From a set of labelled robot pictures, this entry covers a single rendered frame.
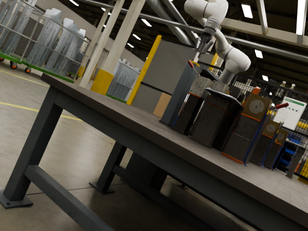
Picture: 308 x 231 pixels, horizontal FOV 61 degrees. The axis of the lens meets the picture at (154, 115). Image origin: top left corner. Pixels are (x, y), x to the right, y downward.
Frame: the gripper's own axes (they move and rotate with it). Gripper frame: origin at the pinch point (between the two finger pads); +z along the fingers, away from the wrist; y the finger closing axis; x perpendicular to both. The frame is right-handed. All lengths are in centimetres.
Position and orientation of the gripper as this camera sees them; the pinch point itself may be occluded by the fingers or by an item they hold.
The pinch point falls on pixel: (196, 57)
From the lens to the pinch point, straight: 179.8
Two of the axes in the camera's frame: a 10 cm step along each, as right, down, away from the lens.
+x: 5.1, 2.0, 8.4
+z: -4.2, 9.1, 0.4
